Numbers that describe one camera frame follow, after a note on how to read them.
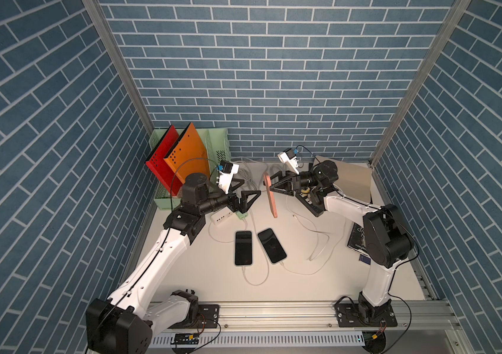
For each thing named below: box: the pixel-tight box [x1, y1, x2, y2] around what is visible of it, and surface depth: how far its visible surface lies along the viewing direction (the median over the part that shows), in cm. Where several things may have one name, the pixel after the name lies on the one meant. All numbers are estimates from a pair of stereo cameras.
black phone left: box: [234, 230, 253, 266], surface depth 90 cm
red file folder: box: [144, 124, 184, 197], surface depth 85 cm
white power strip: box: [211, 206, 234, 225], surface depth 96 cm
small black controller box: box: [170, 332, 200, 345], surface depth 73 cm
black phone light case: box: [257, 227, 288, 264], surface depth 93 cm
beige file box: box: [313, 155, 373, 203], surface depth 118 cm
